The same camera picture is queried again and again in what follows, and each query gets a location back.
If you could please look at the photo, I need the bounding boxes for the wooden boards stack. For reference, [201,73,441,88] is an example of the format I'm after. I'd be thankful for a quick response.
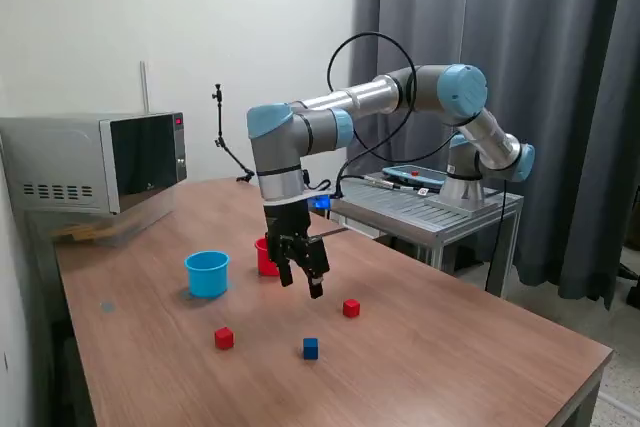
[49,224,119,244]

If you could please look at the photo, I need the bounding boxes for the silver microwave oven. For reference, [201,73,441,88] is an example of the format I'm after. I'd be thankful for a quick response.
[0,111,189,216]

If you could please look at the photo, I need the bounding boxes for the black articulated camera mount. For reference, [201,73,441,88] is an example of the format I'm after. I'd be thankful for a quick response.
[209,82,257,184]

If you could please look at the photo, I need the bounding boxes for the dark floor clutter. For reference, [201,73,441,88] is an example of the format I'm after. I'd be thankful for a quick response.
[617,260,640,306]

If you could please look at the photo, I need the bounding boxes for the black power cable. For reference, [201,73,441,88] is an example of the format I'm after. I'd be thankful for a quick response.
[483,179,507,292]

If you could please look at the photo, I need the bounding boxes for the blue teach pendant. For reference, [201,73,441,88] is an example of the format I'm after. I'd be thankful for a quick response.
[382,163,447,194]

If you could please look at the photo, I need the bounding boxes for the white vertical pipe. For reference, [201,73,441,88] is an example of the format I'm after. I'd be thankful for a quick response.
[138,60,151,116]

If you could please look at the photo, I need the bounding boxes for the black pendant cable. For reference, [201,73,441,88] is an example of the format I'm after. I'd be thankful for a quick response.
[336,173,404,189]

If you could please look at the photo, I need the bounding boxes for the dark table leg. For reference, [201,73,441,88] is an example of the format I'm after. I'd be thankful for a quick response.
[559,376,604,427]

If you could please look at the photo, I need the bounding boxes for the grey metal robot stand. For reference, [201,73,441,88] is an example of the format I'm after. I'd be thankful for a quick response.
[303,177,525,301]

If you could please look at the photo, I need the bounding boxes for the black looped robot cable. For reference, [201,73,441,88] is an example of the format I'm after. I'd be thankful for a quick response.
[327,31,459,198]

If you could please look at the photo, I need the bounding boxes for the blue plastic cup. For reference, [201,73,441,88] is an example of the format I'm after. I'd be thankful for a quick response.
[183,249,231,299]

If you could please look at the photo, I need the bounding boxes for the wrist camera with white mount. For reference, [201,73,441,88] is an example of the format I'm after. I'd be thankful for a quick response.
[263,190,335,212]

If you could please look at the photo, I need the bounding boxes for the red plastic cup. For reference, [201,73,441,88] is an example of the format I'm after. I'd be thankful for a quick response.
[254,237,281,277]

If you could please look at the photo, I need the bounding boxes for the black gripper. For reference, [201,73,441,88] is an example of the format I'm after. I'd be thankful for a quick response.
[263,199,331,301]

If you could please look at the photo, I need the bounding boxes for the dark grey curtain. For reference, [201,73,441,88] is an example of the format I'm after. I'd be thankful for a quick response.
[346,0,640,311]

